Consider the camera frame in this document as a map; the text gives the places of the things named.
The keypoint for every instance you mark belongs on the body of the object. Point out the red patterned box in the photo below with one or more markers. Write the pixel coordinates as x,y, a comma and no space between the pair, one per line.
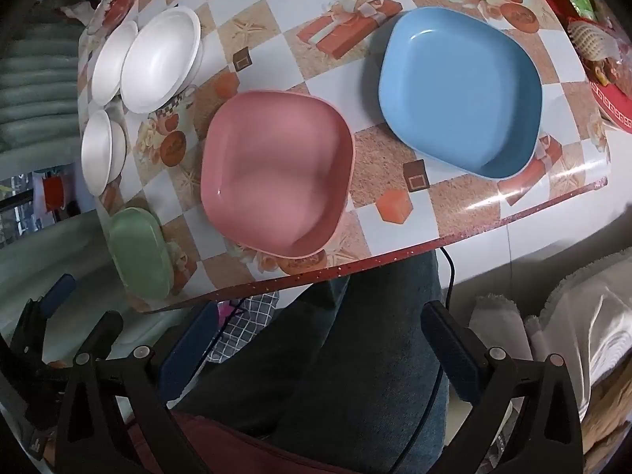
612,103

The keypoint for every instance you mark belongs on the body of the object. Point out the clear glass bowl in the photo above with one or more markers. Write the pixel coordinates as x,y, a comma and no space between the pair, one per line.
98,20

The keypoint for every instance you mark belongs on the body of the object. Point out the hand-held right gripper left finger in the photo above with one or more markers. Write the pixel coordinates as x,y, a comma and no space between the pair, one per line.
190,350

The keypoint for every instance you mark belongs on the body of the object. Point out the pink square plate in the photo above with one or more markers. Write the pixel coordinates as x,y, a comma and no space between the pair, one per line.
276,173

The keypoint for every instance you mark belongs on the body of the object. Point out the small white bowl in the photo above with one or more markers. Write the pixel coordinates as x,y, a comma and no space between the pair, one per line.
96,153

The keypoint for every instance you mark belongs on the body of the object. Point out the pile of cherry tomatoes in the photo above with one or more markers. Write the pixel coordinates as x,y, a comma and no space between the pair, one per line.
118,7

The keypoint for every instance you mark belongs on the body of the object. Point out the white fluffy blanket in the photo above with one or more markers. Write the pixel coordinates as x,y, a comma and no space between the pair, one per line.
592,316

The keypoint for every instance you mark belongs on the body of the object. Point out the cream ribbed brush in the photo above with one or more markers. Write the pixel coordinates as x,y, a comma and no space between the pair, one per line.
590,39

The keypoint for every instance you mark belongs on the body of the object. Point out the person's maroon shirt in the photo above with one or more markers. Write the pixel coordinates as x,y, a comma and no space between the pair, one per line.
237,449

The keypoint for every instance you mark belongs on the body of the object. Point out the green plate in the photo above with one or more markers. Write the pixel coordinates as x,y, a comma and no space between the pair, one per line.
138,252

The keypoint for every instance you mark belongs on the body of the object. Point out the checkered printed tablecloth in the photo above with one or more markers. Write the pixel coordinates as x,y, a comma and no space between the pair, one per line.
276,34

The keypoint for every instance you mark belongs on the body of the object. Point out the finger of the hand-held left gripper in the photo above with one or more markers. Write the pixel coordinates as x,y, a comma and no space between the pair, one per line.
106,331
58,294

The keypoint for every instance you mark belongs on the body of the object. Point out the person's blue jeans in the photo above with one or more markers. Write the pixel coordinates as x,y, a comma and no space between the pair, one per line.
355,355

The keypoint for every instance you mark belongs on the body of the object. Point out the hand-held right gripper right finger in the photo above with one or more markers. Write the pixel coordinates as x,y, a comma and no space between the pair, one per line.
454,355

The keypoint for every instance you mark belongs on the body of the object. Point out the large white bowl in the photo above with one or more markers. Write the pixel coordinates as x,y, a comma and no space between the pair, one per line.
160,59

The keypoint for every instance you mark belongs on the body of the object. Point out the grey checkered cloth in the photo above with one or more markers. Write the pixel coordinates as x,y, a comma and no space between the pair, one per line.
247,323

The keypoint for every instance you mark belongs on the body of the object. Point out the white plate behind bowl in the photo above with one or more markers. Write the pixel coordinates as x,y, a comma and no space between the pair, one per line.
111,66

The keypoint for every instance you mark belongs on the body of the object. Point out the blue square plate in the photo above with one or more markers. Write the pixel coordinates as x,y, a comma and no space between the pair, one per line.
459,89

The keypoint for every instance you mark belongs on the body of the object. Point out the white folded cloth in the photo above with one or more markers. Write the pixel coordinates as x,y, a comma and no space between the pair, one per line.
496,323

